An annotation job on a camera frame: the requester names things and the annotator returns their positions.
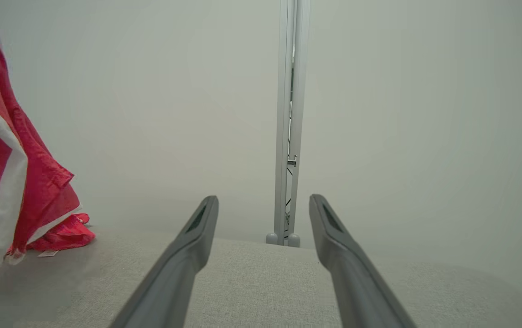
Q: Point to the red garment stack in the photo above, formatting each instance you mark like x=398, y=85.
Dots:
x=37, y=182

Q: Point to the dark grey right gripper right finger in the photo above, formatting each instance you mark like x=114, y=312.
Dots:
x=361, y=282

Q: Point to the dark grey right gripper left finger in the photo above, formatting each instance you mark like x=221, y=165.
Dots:
x=169, y=273

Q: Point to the red basketball jersey number 23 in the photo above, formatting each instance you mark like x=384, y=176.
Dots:
x=67, y=234

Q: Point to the grey metal partition post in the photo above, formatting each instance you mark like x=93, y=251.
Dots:
x=283, y=136

